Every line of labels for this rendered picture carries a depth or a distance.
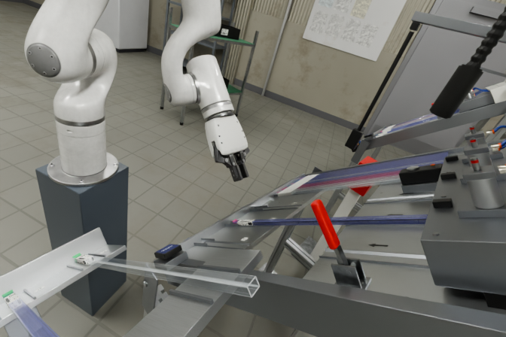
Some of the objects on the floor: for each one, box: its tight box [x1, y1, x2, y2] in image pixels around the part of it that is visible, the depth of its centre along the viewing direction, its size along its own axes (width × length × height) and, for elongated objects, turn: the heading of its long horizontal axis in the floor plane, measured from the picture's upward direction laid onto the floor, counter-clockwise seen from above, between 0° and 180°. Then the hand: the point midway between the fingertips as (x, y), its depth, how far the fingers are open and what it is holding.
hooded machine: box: [94, 0, 150, 53], centre depth 435 cm, size 82×69×161 cm
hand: (239, 171), depth 64 cm, fingers closed
